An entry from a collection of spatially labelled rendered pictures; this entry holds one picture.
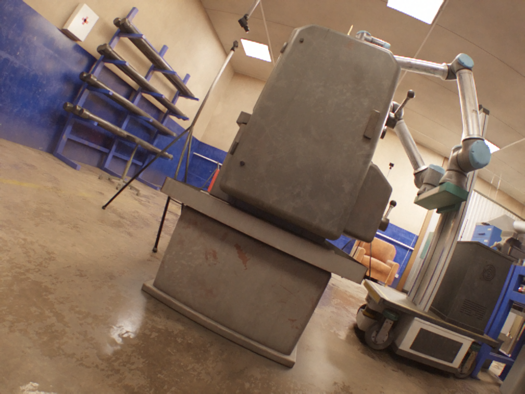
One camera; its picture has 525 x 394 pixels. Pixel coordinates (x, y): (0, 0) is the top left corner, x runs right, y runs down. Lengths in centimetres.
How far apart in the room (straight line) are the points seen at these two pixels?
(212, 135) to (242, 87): 144
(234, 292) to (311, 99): 76
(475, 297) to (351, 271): 111
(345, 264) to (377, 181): 34
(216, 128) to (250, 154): 611
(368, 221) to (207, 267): 62
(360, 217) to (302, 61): 62
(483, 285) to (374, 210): 109
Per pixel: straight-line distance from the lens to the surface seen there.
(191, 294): 113
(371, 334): 177
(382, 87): 111
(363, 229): 107
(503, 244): 239
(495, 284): 200
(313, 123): 101
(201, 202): 105
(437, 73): 203
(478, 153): 170
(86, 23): 368
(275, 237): 98
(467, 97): 185
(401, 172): 687
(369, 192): 108
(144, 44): 406
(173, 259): 113
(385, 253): 623
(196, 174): 696
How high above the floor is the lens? 51
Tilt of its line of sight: 2 degrees up
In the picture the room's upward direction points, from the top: 24 degrees clockwise
